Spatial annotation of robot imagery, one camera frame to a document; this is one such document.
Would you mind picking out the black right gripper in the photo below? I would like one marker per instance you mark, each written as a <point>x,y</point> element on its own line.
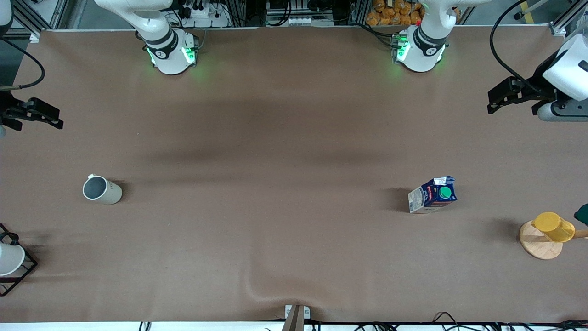
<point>5,111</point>

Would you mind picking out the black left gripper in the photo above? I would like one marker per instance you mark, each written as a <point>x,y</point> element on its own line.
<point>542,81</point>

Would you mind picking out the blue Pascal milk carton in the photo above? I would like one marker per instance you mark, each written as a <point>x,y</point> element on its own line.
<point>434,195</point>

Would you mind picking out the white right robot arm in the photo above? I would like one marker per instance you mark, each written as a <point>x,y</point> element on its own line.
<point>161,37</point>

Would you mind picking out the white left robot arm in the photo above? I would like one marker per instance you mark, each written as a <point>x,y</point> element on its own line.
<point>420,43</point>

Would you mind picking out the dark green cup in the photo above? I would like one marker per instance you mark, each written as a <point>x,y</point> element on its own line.
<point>582,214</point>

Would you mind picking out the yellow cup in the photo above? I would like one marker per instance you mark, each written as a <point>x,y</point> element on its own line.
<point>553,226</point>

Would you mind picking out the pale grey mug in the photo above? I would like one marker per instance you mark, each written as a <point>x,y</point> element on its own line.
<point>108,192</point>

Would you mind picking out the wooden mug tree stand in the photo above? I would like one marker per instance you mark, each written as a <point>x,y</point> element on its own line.
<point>539,246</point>

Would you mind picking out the pile of orange buns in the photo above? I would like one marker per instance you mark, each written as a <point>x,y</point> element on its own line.
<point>395,13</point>

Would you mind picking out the white power strip with plugs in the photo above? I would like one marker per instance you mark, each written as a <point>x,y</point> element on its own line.
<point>206,16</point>

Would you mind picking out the brown table cover sheet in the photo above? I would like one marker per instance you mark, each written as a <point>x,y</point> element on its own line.
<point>294,161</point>

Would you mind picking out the aluminium frame profile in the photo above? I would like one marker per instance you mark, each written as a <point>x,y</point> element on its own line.
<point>567,20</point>
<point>41,18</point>

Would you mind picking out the grey camera mount clamp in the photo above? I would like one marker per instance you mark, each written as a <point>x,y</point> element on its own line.
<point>297,317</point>

